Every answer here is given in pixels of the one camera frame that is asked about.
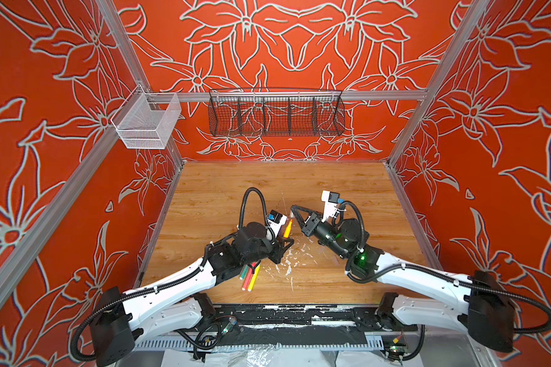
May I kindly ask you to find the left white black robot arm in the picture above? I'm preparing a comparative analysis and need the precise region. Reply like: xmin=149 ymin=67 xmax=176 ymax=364
xmin=69 ymin=187 xmax=294 ymax=366

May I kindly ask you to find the grey slotted cable duct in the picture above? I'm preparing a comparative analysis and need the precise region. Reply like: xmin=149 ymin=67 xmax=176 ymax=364
xmin=134 ymin=335 xmax=384 ymax=353

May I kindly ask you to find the yellow marker pen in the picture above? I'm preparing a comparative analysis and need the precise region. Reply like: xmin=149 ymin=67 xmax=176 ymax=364
xmin=247 ymin=264 xmax=261 ymax=291

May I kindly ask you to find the black wire wall basket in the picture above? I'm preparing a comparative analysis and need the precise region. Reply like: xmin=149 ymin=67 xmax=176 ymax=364
xmin=208 ymin=87 xmax=346 ymax=138

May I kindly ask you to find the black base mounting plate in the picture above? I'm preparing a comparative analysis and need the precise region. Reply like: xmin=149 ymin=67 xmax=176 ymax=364
xmin=193 ymin=304 xmax=419 ymax=333

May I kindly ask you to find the white mesh wall basket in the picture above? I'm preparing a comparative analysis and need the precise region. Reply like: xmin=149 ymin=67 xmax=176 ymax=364
xmin=111 ymin=86 xmax=182 ymax=149

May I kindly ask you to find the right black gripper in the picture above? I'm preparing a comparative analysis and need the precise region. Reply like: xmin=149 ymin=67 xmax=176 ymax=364
xmin=291 ymin=204 xmax=353 ymax=262

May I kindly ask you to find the pink marker pen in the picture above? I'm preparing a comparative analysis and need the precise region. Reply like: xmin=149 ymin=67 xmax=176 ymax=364
xmin=242 ymin=262 xmax=258 ymax=291

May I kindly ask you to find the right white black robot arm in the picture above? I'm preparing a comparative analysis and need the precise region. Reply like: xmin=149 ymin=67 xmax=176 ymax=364
xmin=291 ymin=200 xmax=551 ymax=353

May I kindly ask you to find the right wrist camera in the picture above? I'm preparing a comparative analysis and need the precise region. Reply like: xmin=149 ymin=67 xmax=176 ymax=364
xmin=321 ymin=191 xmax=344 ymax=222

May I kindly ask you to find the green marker pen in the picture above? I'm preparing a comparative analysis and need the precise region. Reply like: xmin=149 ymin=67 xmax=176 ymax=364
xmin=240 ymin=265 xmax=249 ymax=280

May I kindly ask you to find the orange marker pen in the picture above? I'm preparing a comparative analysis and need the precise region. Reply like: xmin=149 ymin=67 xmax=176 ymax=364
xmin=283 ymin=218 xmax=293 ymax=239

